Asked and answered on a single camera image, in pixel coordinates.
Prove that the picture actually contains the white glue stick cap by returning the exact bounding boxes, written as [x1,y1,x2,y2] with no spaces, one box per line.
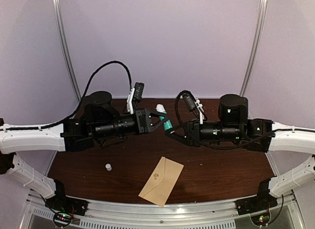
[105,164,112,171]

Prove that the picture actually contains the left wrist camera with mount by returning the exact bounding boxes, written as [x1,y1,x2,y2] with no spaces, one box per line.
[126,82,145,114]

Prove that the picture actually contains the aluminium frame post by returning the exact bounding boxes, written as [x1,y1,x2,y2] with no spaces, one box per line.
[240,0,268,97]
[52,0,81,102]

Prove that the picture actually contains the left aluminium frame post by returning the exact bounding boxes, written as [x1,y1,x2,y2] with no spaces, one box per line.
[52,0,81,102]

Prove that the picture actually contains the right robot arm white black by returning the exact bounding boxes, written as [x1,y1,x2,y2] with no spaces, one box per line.
[165,91,315,210]

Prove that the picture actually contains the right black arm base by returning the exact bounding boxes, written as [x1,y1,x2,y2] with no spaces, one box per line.
[235,178,278,215]

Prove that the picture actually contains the right round circuit board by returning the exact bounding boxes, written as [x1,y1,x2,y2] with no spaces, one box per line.
[250,212,271,227]

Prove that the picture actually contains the front aluminium slotted rail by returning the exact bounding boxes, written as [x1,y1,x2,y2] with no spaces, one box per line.
[18,192,306,229]

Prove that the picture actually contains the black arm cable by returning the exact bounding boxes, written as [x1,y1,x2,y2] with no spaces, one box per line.
[174,90,276,150]
[0,61,133,135]

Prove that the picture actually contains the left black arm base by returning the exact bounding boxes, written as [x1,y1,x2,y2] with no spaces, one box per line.
[45,180,88,216]

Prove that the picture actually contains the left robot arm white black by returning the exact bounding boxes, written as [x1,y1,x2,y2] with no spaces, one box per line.
[0,91,168,211]

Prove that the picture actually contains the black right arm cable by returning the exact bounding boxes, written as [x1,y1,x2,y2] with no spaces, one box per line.
[174,90,276,150]

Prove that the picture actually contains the round circuit board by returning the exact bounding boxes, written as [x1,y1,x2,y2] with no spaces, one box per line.
[250,212,271,227]
[53,212,73,227]

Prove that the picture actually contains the brown kraft envelope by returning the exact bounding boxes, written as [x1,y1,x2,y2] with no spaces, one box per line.
[138,157,184,207]

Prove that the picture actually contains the small green glue stick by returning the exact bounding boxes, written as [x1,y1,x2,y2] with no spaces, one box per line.
[156,103,173,131]

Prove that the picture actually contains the left round circuit board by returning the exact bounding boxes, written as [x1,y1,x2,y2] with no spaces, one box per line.
[53,212,73,227]

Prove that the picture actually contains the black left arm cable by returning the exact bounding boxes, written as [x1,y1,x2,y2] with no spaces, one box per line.
[0,61,133,135]

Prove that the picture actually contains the right aluminium frame post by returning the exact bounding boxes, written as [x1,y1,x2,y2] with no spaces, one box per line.
[240,0,268,97]

